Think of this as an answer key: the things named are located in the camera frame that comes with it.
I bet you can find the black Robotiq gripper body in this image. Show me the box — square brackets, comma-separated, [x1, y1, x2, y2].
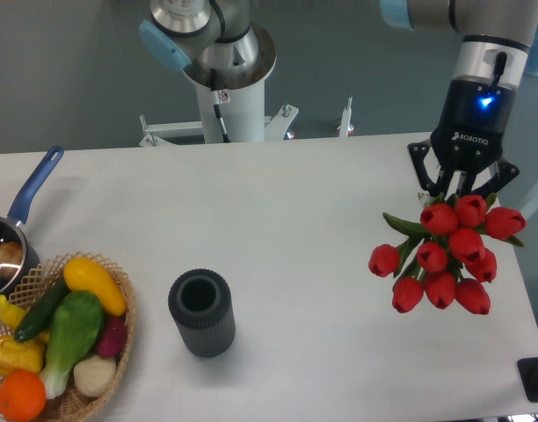
[431, 79, 515, 172]

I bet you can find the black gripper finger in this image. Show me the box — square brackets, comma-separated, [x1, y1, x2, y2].
[471, 159, 520, 197]
[407, 140, 441, 196]

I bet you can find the red tulip bouquet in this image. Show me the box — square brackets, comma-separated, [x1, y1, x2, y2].
[367, 193, 527, 316]

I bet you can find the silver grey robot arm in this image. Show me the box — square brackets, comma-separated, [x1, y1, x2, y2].
[139, 1, 538, 197]

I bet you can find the dark grey ribbed vase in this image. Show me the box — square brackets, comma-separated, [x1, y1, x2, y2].
[168, 268, 236, 358]

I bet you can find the black device at table edge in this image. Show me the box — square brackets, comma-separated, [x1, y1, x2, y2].
[517, 357, 538, 403]

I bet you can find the yellow squash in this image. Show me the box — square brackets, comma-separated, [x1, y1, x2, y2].
[63, 257, 127, 317]

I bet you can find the purple red radish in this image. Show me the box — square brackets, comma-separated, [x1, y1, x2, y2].
[95, 316, 127, 358]

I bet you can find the green bok choy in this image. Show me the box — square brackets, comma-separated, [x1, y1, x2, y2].
[40, 291, 105, 400]

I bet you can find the white garlic bulb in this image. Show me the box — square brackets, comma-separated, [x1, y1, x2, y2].
[73, 355, 116, 397]

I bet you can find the dark green cucumber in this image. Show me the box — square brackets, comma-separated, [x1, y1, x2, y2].
[14, 277, 70, 343]

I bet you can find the bread roll in saucepan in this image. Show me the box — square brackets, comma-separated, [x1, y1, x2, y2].
[0, 242, 23, 280]

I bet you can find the woven wicker basket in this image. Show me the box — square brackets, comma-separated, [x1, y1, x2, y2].
[8, 252, 136, 421]

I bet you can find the yellow gourd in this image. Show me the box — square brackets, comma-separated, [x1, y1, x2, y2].
[0, 295, 49, 346]

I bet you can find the yellow bell pepper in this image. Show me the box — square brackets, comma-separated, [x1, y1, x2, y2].
[0, 335, 45, 378]

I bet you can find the orange fruit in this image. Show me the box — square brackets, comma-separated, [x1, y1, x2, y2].
[0, 371, 47, 421]

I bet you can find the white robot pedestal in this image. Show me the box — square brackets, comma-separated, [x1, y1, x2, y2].
[139, 15, 277, 143]

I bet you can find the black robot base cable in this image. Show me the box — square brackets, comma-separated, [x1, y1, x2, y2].
[208, 68, 231, 143]

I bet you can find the blue handled saucepan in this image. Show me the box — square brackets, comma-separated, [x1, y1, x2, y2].
[0, 146, 64, 296]

